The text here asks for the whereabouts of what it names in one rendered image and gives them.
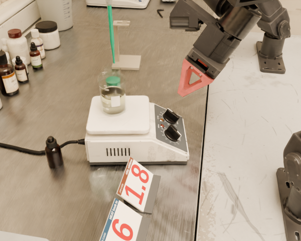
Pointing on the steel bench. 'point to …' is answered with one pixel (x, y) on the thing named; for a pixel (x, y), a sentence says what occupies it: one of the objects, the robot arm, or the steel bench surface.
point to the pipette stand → (125, 63)
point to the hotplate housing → (132, 147)
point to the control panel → (181, 144)
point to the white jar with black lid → (48, 34)
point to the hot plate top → (117, 121)
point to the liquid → (111, 30)
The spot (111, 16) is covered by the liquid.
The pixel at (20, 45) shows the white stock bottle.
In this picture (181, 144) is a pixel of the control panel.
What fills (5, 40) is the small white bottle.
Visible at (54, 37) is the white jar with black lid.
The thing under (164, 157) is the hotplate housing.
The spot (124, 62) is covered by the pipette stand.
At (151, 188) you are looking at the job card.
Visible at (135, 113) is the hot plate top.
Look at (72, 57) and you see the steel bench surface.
